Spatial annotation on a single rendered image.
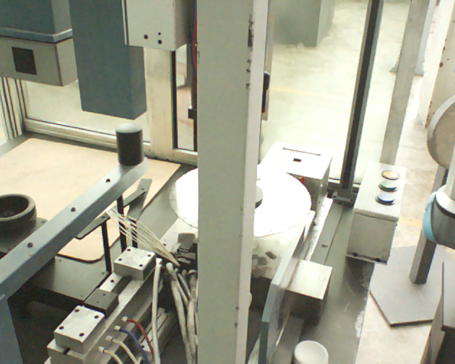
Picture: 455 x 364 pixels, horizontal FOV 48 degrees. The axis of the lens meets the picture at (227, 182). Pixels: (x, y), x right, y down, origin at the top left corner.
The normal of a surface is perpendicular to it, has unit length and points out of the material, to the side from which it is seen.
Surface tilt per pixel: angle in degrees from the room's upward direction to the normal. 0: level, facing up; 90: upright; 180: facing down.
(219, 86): 90
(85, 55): 90
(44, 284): 0
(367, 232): 90
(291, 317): 0
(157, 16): 90
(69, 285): 0
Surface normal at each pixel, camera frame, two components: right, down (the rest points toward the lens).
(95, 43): -0.36, 0.46
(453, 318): 0.03, -0.87
